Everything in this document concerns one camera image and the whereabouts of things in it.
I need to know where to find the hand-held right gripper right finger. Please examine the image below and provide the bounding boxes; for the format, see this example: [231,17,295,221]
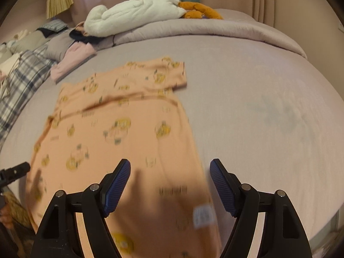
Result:
[210,158,313,258]

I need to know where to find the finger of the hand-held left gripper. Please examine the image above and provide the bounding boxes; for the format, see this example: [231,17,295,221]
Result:
[0,162,31,187]

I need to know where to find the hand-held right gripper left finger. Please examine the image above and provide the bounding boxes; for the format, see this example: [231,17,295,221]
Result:
[32,158,132,258]

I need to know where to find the orange printed baby garment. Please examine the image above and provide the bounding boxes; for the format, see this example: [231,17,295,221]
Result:
[25,56,223,258]

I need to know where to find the white cloth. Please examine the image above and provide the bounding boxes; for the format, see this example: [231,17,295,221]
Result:
[0,53,22,92]

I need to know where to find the pink folded cloth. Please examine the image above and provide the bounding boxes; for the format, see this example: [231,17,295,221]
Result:
[51,44,97,84]

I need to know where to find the beige pillow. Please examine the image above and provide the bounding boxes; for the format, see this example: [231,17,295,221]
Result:
[9,29,51,54]

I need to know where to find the grey pillow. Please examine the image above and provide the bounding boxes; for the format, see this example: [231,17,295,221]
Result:
[48,29,77,61]

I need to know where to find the white plush toys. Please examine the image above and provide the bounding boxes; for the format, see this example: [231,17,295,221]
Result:
[0,29,30,51]

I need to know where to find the dark navy cloth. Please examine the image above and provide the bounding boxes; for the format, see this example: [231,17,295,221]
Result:
[69,28,103,44]

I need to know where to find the blue striped pillow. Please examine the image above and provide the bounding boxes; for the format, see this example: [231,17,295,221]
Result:
[36,19,69,33]

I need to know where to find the grey comforter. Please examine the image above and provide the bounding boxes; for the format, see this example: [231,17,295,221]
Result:
[94,9,307,60]

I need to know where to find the yellow pleated cloth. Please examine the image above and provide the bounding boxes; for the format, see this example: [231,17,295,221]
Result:
[46,0,74,19]

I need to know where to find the white goose plush toy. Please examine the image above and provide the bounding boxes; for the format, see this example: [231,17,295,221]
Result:
[84,0,223,37]

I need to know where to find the beige thick curtain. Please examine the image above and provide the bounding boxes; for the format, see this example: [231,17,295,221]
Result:
[253,0,276,27]

